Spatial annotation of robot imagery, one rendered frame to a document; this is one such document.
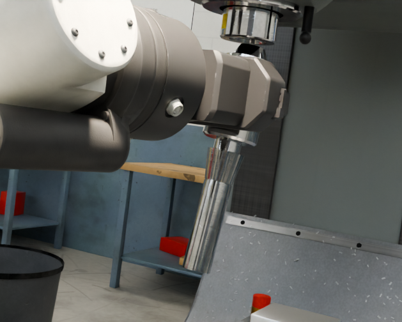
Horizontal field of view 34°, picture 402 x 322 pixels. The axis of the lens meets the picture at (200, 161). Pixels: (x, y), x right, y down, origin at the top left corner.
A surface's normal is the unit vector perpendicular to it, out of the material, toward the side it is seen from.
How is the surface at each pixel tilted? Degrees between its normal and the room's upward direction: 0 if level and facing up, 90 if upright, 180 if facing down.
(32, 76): 144
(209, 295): 63
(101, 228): 90
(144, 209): 90
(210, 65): 89
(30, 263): 86
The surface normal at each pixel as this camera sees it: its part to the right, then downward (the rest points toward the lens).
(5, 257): 0.11, 0.00
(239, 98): 0.80, 0.14
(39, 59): -0.29, 0.67
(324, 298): -0.33, -0.46
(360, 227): -0.44, -0.01
